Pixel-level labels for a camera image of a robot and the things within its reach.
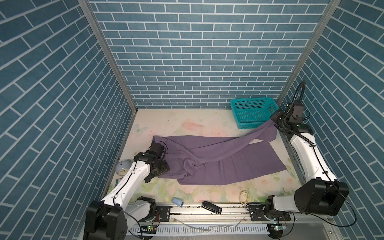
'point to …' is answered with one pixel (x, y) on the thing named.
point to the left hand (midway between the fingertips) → (161, 171)
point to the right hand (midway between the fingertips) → (276, 111)
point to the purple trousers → (196, 162)
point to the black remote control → (211, 207)
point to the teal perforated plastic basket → (253, 112)
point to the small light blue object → (177, 201)
